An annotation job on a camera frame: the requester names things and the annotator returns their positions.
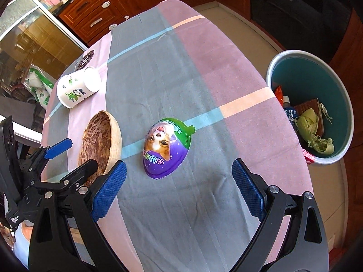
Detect blue round trash bin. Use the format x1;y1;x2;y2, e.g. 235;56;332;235
266;49;355;165

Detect glass sliding door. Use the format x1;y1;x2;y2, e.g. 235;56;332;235
0;0;88;102

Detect pink and grey plaid tablecloth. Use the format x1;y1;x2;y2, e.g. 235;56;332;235
41;0;314;272

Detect black built-in oven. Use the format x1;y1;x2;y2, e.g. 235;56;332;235
250;0;353;63

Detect brown box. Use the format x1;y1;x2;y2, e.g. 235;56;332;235
293;99;325;136

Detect red wrapper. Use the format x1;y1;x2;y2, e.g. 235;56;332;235
302;149;316;165

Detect green corn husk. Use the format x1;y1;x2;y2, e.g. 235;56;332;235
295;103;335;155

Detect person's left forearm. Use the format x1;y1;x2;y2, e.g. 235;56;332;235
11;221;32;261

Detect brown coconut shell half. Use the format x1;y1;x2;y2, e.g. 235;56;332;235
77;111;122;187

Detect wooden sink cabinet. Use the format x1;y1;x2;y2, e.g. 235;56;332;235
330;11;363;97

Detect purple egg-shaped dog print package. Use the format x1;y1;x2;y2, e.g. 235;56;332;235
142;117;196;180

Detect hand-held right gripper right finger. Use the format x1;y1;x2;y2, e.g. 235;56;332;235
232;159;329;272

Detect green and white plastic bag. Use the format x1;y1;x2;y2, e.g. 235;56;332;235
24;65;56;109

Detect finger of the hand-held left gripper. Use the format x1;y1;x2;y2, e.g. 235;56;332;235
20;138;73;174
31;159;98;191

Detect white cup with green print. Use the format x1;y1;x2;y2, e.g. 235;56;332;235
56;66;102;109

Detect white bottle with blue label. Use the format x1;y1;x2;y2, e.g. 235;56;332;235
282;96;298;122

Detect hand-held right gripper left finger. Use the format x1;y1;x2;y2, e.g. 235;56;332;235
28;160;128;272

